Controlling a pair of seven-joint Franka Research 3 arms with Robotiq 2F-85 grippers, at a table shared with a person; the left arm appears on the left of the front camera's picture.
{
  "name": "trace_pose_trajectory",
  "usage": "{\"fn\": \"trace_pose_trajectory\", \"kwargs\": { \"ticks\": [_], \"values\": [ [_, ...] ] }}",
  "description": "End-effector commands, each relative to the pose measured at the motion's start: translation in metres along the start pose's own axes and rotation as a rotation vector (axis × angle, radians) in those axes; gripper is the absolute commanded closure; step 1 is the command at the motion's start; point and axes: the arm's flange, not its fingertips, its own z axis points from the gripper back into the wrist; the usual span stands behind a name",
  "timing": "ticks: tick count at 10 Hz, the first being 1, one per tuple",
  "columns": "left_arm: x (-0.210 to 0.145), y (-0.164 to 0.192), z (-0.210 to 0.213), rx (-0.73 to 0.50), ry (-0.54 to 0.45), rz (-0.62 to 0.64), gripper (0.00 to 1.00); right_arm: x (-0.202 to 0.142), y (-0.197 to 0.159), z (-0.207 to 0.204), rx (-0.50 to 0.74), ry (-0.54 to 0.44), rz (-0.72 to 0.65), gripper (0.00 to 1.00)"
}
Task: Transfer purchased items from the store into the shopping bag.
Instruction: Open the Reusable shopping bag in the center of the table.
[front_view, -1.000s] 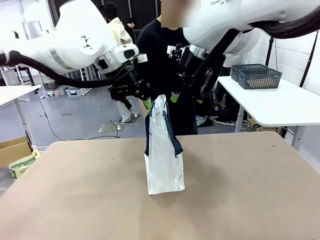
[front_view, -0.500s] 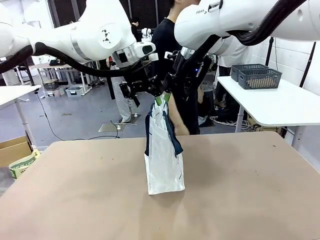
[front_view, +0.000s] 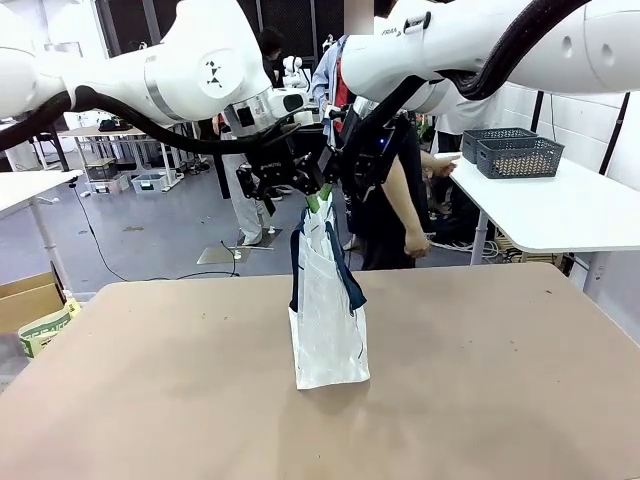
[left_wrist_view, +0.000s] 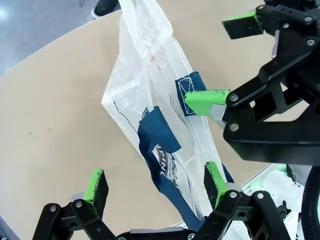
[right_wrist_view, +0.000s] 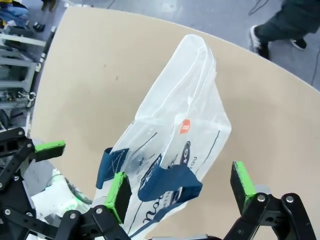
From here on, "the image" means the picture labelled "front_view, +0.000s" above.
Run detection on grey metal floor plate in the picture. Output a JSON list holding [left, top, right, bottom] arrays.
[[196, 244, 254, 265], [237, 227, 284, 250]]

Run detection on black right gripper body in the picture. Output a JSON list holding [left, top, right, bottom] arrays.
[[342, 119, 401, 196]]

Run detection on person's right forearm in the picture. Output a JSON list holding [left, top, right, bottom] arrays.
[[387, 164, 426, 240]]

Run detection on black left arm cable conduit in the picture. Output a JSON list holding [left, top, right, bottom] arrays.
[[0, 85, 304, 156]]

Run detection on white side table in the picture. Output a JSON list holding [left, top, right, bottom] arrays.
[[433, 149, 640, 301]]

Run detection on green and white paper sack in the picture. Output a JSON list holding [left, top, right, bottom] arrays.
[[18, 298, 82, 359]]

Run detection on person's right hand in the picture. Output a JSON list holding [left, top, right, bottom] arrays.
[[403, 230, 431, 260]]

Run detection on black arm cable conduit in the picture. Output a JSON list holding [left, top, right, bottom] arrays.
[[324, 0, 594, 174], [0, 85, 304, 156]]

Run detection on person's left hand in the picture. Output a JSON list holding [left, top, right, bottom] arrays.
[[427, 153, 462, 178]]

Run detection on black stand pole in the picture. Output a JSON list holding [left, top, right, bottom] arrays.
[[531, 89, 545, 134], [599, 91, 632, 174]]

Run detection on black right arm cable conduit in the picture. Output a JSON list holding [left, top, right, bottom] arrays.
[[324, 0, 594, 174]]

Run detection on box with wooden lid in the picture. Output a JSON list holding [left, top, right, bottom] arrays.
[[84, 158, 119, 180]]

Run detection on clear plastic storage bin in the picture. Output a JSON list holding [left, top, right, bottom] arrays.
[[85, 174, 130, 196], [130, 172, 170, 195]]

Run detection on wooden crate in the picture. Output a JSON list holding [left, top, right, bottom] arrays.
[[494, 232, 566, 264]]

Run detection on person in blue shirt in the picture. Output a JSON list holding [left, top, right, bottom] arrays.
[[309, 0, 376, 254]]

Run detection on white cable bundle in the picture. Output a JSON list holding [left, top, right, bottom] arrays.
[[429, 234, 501, 261]]

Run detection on white height-adjustable table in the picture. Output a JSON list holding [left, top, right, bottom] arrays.
[[0, 168, 85, 296]]

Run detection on brown cardboard box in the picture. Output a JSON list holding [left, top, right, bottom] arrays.
[[0, 272, 67, 335]]

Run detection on wooden top desk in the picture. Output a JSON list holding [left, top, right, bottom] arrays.
[[58, 124, 177, 194]]

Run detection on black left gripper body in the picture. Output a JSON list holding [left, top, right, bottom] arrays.
[[246, 124, 327, 190]]

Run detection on person in black t-shirt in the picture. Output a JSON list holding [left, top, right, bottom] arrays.
[[349, 0, 462, 271]]

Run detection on dark-haired bystander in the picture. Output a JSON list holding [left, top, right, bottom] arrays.
[[257, 27, 287, 87]]

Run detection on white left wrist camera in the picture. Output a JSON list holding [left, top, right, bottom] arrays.
[[269, 88, 321, 126]]

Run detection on person in beige hoodie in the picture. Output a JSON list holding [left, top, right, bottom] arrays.
[[212, 112, 269, 247]]

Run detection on black floor cable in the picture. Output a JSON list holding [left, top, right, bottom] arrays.
[[69, 182, 241, 282]]

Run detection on translucent white shopping bag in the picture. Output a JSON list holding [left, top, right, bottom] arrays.
[[288, 192, 371, 391]]

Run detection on grey plastic mesh basket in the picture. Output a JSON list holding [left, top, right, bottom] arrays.
[[461, 127, 539, 165], [475, 135, 566, 180]]

